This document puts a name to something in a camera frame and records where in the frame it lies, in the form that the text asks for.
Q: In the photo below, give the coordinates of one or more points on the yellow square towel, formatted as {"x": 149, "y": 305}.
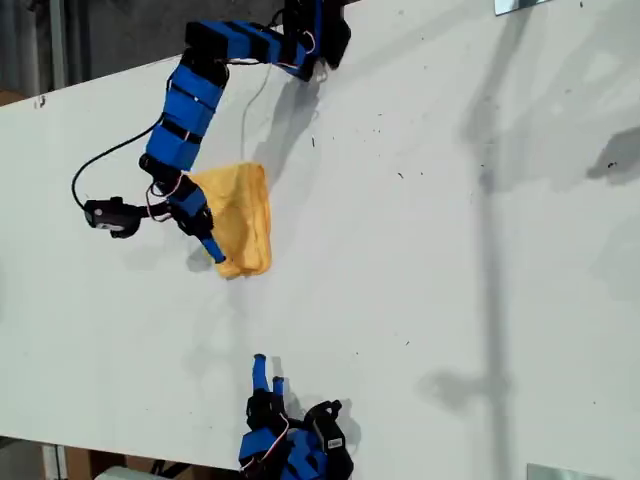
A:
{"x": 245, "y": 215}

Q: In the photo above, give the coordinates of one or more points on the white table leg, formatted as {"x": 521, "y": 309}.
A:
{"x": 54, "y": 462}

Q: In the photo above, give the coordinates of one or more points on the black camera stalk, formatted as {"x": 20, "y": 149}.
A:
{"x": 155, "y": 212}
{"x": 320, "y": 410}

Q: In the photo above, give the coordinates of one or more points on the black camera box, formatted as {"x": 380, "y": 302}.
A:
{"x": 112, "y": 217}
{"x": 334, "y": 440}

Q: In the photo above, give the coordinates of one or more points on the grey metal post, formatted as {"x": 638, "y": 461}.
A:
{"x": 58, "y": 45}

